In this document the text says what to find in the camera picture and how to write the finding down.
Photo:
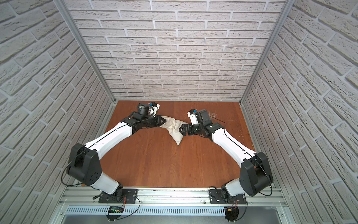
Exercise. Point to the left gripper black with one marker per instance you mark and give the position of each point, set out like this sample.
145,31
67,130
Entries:
156,120

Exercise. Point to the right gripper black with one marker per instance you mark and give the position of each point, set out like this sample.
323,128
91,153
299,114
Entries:
183,128

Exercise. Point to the beige cloth soil bag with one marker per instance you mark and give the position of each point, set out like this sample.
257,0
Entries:
172,126

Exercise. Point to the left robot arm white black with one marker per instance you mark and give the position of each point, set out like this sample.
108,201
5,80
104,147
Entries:
84,160

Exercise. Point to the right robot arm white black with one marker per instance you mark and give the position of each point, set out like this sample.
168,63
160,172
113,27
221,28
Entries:
255,171

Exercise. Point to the right controller board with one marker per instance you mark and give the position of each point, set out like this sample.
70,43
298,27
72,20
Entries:
231,213

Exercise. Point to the controller board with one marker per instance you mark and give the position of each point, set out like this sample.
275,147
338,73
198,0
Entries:
116,210
231,213

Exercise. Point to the left controller board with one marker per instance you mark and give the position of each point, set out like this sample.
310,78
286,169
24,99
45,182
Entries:
116,210

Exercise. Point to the vent grille strip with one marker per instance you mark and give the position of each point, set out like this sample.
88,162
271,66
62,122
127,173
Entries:
148,210

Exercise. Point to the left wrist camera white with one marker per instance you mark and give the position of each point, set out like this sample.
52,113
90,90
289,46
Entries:
148,110

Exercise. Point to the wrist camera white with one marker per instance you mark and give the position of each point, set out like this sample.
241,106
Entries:
148,110
199,117

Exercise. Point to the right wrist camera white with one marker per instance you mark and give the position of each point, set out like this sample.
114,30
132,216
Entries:
199,117

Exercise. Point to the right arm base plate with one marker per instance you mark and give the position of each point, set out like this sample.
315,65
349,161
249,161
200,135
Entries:
219,196

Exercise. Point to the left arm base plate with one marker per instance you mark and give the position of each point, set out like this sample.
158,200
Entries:
120,196

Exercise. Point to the aluminium front rail frame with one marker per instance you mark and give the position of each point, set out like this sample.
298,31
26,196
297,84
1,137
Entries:
268,206

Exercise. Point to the left corner aluminium post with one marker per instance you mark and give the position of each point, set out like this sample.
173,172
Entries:
64,11

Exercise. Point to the corner aluminium post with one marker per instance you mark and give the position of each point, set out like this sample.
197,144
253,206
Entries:
64,11
271,40

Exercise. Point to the right corner aluminium post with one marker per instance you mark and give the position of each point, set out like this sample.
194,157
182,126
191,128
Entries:
271,40

